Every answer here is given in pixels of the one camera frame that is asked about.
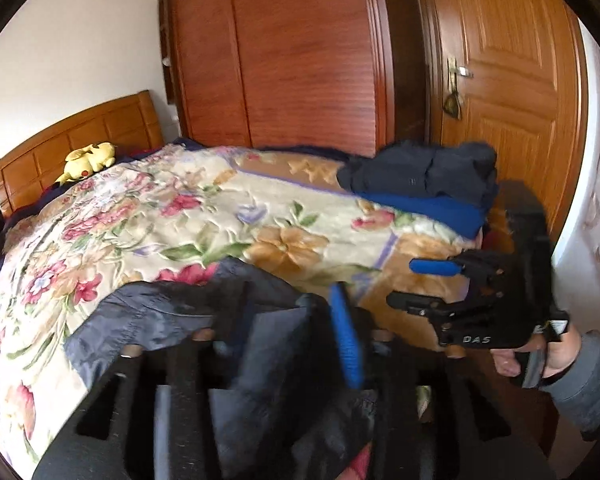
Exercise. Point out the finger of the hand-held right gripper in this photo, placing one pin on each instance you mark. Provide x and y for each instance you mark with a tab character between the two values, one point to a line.
430	266
420	305

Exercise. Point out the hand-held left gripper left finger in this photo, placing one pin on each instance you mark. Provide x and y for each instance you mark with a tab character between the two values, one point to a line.
180	410

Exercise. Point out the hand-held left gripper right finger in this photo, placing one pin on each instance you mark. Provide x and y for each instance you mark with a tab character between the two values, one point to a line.
347	340

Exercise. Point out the dark navy jacket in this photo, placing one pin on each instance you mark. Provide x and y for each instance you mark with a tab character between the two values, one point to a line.
205	320

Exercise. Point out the person's right forearm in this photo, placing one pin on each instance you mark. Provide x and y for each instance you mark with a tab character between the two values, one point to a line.
585	390

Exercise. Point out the folded dark clothes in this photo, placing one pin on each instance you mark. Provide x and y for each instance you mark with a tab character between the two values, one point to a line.
430	170

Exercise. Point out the person's right hand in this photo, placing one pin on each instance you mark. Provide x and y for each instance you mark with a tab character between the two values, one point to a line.
562	355

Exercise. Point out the blue cloth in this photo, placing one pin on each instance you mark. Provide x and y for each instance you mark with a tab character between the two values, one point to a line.
430	212

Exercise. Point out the floral blanket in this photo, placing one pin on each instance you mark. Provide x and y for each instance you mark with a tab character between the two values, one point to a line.
180	220

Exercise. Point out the wooden door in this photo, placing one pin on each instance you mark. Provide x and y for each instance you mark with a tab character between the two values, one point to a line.
505	85

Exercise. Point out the wooden wardrobe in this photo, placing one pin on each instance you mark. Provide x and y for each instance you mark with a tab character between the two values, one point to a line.
290	60

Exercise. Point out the yellow plush toy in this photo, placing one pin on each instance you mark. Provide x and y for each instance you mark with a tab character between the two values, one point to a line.
87	160

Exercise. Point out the wooden headboard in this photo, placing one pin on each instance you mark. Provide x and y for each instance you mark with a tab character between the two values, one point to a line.
80	135

